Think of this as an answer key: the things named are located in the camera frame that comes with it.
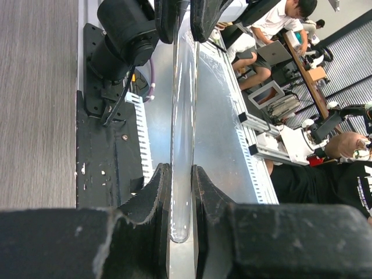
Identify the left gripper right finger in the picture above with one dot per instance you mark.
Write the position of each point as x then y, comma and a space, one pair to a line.
235, 240

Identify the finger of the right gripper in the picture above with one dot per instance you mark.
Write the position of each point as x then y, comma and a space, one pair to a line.
204, 15
165, 19

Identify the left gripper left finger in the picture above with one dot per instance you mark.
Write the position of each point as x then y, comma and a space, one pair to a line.
131, 241

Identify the large clear test tube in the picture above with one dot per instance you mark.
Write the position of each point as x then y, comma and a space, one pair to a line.
185, 68

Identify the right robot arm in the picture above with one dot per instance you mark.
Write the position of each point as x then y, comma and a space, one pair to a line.
133, 28

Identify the silver laptop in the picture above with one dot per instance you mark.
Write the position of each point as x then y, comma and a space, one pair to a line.
274, 53

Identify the person in white shirt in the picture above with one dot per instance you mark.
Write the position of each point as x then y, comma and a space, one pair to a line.
287, 15

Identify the person in black shirt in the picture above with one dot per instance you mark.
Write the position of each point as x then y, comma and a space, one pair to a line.
344, 181

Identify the white slotted cable duct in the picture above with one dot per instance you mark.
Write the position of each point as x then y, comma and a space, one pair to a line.
143, 136

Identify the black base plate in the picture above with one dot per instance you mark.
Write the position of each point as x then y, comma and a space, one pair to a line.
108, 159

